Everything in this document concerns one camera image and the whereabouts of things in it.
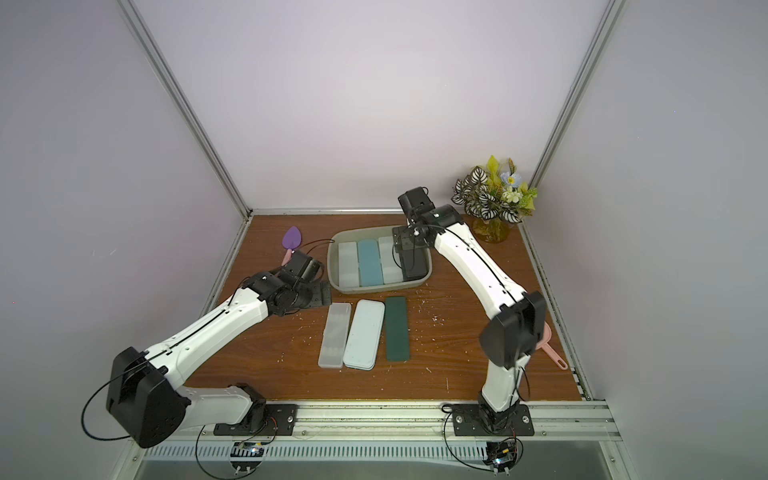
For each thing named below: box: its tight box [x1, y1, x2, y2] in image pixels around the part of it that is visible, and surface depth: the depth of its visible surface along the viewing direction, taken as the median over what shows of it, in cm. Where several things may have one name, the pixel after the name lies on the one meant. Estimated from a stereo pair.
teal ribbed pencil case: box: [358, 239, 383, 287], surface depth 105 cm
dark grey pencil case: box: [401, 247, 429, 281], surface depth 101 cm
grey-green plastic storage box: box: [327, 226, 433, 295], surface depth 103 cm
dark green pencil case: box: [386, 296, 410, 362], surface depth 89 cm
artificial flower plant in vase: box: [451, 155, 538, 243], surface depth 94 cm
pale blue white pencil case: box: [342, 299, 386, 371], surface depth 87 cm
